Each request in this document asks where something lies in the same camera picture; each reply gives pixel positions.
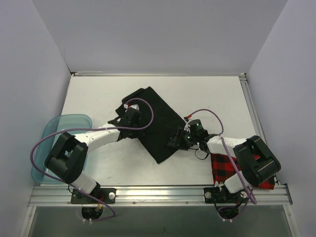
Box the aluminium table rail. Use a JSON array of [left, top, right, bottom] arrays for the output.
[[28, 185, 292, 207], [238, 75, 282, 185], [71, 72, 247, 78]]

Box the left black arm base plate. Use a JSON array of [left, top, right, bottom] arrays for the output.
[[70, 188, 116, 204]]

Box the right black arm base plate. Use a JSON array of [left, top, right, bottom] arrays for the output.
[[203, 187, 247, 204]]

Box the black long sleeve shirt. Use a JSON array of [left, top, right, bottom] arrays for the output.
[[122, 86, 185, 164]]

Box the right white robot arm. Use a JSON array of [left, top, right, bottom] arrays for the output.
[[167, 119, 281, 202]]

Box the translucent blue plastic bin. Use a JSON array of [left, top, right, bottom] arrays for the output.
[[31, 114, 92, 185]]

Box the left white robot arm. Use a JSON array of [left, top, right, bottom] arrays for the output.
[[44, 104, 141, 203]]

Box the right aluminium table rail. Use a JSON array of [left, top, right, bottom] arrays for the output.
[[238, 75, 282, 185]]

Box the front aluminium table rail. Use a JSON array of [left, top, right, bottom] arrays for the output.
[[28, 185, 292, 207]]

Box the red black plaid shirt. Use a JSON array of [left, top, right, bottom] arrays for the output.
[[210, 154, 275, 190]]

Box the back aluminium table rail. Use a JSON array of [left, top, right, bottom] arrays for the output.
[[71, 72, 247, 78]]

